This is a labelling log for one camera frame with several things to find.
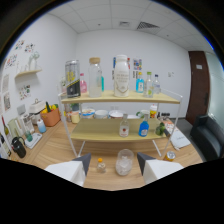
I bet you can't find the glass jar cork lid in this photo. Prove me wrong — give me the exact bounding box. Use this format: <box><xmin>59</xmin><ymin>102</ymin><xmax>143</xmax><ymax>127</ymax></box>
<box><xmin>88</xmin><ymin>57</ymin><xmax>103</xmax><ymax>98</ymax></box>

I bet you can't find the orange basket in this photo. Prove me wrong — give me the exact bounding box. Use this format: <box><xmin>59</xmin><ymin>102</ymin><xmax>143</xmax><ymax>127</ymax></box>
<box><xmin>40</xmin><ymin>106</ymin><xmax>62</xmax><ymax>128</ymax></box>

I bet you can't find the white bowl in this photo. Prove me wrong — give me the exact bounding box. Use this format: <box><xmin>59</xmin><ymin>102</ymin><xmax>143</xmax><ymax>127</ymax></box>
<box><xmin>94</xmin><ymin>109</ymin><xmax>110</xmax><ymax>120</ymax></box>
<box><xmin>109</xmin><ymin>109</ymin><xmax>125</xmax><ymax>120</ymax></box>

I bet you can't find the white appliance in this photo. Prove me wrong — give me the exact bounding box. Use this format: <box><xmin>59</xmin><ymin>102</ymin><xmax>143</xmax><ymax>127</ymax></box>
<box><xmin>28</xmin><ymin>98</ymin><xmax>46</xmax><ymax>114</ymax></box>

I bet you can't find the two-tier wood shelf rack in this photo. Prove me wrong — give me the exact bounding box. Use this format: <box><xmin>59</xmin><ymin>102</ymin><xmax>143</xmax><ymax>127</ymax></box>
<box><xmin>57</xmin><ymin>88</ymin><xmax>184</xmax><ymax>158</ymax></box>

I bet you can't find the square ceiling diffuser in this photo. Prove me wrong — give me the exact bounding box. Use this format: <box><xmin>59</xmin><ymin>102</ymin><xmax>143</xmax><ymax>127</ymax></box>
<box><xmin>118</xmin><ymin>20</ymin><xmax>131</xmax><ymax>28</ymax></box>

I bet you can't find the white notebook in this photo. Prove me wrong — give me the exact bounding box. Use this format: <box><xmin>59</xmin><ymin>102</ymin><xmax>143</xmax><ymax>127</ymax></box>
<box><xmin>168</xmin><ymin>128</ymin><xmax>192</xmax><ymax>150</ymax></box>

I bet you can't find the blue liquid bottle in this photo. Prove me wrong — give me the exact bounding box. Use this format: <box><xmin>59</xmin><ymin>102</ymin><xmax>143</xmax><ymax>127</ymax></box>
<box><xmin>138</xmin><ymin>114</ymin><xmax>150</xmax><ymax>138</ymax></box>

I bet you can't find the ceiling air vent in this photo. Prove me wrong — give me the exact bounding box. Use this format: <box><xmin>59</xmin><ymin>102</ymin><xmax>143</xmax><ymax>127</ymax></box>
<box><xmin>136</xmin><ymin>21</ymin><xmax>160</xmax><ymax>31</ymax></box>

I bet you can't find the brown door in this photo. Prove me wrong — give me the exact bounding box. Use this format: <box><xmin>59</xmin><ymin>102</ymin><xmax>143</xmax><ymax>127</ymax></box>
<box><xmin>185</xmin><ymin>50</ymin><xmax>211</xmax><ymax>127</ymax></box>

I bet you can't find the blue rimmed bowl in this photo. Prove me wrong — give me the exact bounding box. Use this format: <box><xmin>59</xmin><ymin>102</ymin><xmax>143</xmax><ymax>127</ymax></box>
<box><xmin>79</xmin><ymin>108</ymin><xmax>96</xmax><ymax>120</ymax></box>

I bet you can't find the clear bottle orange cap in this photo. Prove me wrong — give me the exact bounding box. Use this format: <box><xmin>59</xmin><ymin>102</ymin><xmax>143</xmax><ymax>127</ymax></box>
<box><xmin>96</xmin><ymin>157</ymin><xmax>107</xmax><ymax>174</ymax></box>

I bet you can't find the green cup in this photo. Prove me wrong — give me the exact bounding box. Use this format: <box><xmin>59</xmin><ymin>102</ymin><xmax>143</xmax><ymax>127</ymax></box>
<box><xmin>24</xmin><ymin>130</ymin><xmax>34</xmax><ymax>143</ymax></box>

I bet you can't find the wooden wall shelf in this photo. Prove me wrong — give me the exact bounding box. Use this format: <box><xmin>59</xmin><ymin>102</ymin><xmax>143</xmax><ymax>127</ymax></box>
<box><xmin>14</xmin><ymin>68</ymin><xmax>43</xmax><ymax>79</ymax></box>

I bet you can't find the light blue bottle yellow cap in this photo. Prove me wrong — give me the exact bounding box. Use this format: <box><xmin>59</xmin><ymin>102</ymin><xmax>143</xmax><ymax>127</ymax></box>
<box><xmin>135</xmin><ymin>71</ymin><xmax>145</xmax><ymax>94</ymax></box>

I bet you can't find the clear bottle blue cap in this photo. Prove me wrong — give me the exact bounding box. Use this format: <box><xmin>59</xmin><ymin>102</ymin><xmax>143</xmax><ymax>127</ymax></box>
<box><xmin>152</xmin><ymin>74</ymin><xmax>162</xmax><ymax>95</ymax></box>

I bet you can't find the clear bottle green cap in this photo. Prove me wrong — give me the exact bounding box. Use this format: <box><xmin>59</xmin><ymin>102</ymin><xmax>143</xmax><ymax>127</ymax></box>
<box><xmin>143</xmin><ymin>71</ymin><xmax>155</xmax><ymax>99</ymax></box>

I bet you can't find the white tray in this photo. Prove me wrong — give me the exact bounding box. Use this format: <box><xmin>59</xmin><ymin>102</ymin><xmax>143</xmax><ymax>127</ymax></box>
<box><xmin>24</xmin><ymin>132</ymin><xmax>43</xmax><ymax>150</ymax></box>

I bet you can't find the blue yellow wall poster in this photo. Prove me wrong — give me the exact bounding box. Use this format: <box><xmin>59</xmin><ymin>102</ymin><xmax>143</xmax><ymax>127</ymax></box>
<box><xmin>112</xmin><ymin>56</ymin><xmax>117</xmax><ymax>81</ymax></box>

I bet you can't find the large white bottle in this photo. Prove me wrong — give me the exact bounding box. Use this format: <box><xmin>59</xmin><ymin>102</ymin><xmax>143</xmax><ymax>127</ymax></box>
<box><xmin>113</xmin><ymin>54</ymin><xmax>131</xmax><ymax>98</ymax></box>

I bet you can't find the tall black can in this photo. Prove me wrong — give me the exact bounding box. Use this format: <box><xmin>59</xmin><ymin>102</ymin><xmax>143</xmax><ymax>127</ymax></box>
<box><xmin>64</xmin><ymin>59</ymin><xmax>81</xmax><ymax>99</ymax></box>

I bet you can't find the orange printed paper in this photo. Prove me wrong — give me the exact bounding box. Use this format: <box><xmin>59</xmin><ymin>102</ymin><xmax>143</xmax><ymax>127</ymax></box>
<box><xmin>163</xmin><ymin>119</ymin><xmax>174</xmax><ymax>129</ymax></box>

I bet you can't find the white figurine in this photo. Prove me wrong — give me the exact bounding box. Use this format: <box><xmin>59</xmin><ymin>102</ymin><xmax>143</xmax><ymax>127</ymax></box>
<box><xmin>28</xmin><ymin>50</ymin><xmax>41</xmax><ymax>72</ymax></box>

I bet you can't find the white mug green handle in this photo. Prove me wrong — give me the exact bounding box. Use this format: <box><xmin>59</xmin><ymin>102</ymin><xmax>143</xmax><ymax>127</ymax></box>
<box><xmin>135</xmin><ymin>109</ymin><xmax>150</xmax><ymax>119</ymax></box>

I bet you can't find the pink bottle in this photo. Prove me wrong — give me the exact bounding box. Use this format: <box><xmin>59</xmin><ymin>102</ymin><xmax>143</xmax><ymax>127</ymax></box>
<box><xmin>79</xmin><ymin>72</ymin><xmax>88</xmax><ymax>95</ymax></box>

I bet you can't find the white jar yellow label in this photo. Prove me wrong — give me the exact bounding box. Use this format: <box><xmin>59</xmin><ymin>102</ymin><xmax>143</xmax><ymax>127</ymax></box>
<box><xmin>149</xmin><ymin>104</ymin><xmax>158</xmax><ymax>119</ymax></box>

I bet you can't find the clear bottle red label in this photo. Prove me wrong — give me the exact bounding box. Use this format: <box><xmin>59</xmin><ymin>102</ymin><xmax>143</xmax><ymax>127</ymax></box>
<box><xmin>118</xmin><ymin>113</ymin><xmax>130</xmax><ymax>138</ymax></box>

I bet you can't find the colourful wall poster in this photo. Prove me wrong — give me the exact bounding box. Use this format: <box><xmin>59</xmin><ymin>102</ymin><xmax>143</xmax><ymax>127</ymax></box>
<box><xmin>133</xmin><ymin>58</ymin><xmax>143</xmax><ymax>72</ymax></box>

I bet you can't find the light blue container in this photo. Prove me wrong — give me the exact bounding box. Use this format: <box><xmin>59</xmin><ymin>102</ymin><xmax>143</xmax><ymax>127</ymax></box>
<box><xmin>36</xmin><ymin>118</ymin><xmax>47</xmax><ymax>134</ymax></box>

